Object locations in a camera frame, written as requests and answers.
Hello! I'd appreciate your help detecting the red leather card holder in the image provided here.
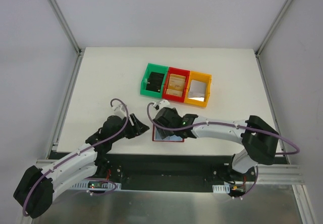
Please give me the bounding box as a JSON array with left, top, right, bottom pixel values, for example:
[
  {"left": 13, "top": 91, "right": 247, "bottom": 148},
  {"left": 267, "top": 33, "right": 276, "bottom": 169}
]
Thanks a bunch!
[{"left": 152, "top": 126, "right": 184, "bottom": 142}]

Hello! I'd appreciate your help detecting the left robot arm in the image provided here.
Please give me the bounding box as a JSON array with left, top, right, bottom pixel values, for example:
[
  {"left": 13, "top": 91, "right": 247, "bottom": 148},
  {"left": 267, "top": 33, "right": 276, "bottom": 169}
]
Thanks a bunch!
[{"left": 13, "top": 114, "right": 149, "bottom": 218}]

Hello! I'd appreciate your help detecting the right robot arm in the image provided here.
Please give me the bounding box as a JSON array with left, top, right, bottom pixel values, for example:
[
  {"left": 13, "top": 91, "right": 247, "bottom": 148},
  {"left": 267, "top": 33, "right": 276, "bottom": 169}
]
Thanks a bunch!
[{"left": 151, "top": 107, "right": 278, "bottom": 181}]

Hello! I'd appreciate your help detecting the gold VIP card lower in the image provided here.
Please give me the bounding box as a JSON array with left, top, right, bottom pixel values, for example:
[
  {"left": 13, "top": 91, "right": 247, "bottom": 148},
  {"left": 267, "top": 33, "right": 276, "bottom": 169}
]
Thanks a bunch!
[{"left": 166, "top": 88, "right": 183, "bottom": 97}]

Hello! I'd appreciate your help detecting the gold vip card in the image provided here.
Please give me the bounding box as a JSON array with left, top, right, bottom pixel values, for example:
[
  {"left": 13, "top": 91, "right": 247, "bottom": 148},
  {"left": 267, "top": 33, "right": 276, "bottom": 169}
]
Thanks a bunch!
[
  {"left": 168, "top": 74, "right": 186, "bottom": 88},
  {"left": 166, "top": 88, "right": 183, "bottom": 97}
]

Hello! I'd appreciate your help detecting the gold VIP card upper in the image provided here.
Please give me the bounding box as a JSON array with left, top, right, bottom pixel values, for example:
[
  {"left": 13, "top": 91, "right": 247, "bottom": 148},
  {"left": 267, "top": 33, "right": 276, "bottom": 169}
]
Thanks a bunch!
[{"left": 168, "top": 74, "right": 186, "bottom": 88}]

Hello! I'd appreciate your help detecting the silver VIP card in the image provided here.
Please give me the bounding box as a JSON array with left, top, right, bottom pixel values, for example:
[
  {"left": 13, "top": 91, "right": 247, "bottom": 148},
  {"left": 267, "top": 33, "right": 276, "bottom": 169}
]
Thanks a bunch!
[{"left": 187, "top": 80, "right": 206, "bottom": 102}]

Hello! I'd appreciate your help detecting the black VIP card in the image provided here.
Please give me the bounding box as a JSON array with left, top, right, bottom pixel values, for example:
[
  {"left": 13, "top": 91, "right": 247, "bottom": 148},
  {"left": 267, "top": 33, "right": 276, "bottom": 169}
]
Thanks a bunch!
[{"left": 146, "top": 72, "right": 165, "bottom": 93}]

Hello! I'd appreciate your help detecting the green plastic bin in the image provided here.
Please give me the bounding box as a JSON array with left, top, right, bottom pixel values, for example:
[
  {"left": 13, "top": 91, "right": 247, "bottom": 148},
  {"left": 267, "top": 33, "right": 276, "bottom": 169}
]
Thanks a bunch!
[{"left": 140, "top": 63, "right": 169, "bottom": 98}]

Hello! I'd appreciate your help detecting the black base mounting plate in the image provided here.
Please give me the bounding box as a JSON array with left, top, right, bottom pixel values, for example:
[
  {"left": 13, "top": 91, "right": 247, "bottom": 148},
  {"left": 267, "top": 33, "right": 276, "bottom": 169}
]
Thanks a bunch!
[{"left": 47, "top": 150, "right": 288, "bottom": 192}]

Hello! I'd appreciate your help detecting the red plastic bin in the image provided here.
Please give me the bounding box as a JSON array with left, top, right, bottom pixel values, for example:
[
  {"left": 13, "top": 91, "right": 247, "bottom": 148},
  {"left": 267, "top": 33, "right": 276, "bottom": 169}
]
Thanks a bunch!
[{"left": 162, "top": 67, "right": 190, "bottom": 103}]

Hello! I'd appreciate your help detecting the yellow plastic bin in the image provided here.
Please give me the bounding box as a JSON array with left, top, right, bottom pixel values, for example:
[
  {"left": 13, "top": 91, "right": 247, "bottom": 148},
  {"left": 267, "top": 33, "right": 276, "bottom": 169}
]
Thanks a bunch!
[{"left": 184, "top": 71, "right": 212, "bottom": 108}]

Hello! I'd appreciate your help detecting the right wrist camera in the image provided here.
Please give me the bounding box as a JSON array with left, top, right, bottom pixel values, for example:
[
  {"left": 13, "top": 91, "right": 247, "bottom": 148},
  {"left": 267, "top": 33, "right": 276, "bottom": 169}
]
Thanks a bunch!
[{"left": 153, "top": 99, "right": 170, "bottom": 110}]

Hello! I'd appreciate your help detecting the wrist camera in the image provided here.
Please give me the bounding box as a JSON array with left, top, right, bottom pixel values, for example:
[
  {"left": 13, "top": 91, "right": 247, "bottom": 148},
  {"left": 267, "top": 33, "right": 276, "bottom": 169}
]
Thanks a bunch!
[
  {"left": 153, "top": 99, "right": 170, "bottom": 110},
  {"left": 112, "top": 104, "right": 127, "bottom": 119}
]

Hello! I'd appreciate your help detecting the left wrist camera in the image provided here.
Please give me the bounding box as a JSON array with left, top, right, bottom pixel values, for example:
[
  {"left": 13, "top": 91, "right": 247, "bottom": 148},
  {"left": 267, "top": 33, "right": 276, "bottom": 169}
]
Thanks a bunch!
[{"left": 112, "top": 104, "right": 127, "bottom": 119}]

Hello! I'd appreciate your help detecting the left white cable duct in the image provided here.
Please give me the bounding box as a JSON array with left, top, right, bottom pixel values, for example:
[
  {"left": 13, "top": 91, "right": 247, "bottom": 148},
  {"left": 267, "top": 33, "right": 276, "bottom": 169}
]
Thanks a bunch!
[{"left": 69, "top": 180, "right": 122, "bottom": 191}]

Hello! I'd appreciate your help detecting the white cable duct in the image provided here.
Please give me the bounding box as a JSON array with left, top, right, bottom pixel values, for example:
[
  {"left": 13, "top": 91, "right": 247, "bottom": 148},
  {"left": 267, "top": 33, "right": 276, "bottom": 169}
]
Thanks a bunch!
[
  {"left": 212, "top": 183, "right": 230, "bottom": 194},
  {"left": 69, "top": 180, "right": 122, "bottom": 191}
]

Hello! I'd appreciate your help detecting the right white cable duct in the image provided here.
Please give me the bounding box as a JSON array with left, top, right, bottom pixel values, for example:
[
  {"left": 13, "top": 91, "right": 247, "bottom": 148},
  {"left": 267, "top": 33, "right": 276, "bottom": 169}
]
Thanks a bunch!
[{"left": 212, "top": 183, "right": 230, "bottom": 194}]

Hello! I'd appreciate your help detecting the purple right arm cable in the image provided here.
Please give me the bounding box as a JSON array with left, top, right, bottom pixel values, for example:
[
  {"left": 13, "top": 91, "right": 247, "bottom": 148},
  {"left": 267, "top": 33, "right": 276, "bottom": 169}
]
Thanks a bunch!
[{"left": 147, "top": 102, "right": 301, "bottom": 156}]

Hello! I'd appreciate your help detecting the left aluminium frame post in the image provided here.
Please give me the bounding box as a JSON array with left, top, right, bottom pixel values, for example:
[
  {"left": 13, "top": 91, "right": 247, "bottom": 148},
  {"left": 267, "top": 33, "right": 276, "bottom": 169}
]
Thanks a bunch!
[{"left": 37, "top": 0, "right": 85, "bottom": 55}]

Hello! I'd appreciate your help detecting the aluminium frame post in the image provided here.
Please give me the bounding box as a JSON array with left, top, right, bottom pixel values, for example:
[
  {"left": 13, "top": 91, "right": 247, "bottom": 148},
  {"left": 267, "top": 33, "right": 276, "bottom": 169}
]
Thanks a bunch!
[
  {"left": 37, "top": 0, "right": 85, "bottom": 55},
  {"left": 254, "top": 0, "right": 306, "bottom": 57}
]

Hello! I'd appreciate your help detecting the right aluminium frame post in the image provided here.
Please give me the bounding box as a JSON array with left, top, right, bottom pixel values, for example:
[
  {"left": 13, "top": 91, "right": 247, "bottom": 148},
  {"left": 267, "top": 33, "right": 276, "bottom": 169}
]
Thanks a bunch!
[{"left": 254, "top": 0, "right": 306, "bottom": 57}]

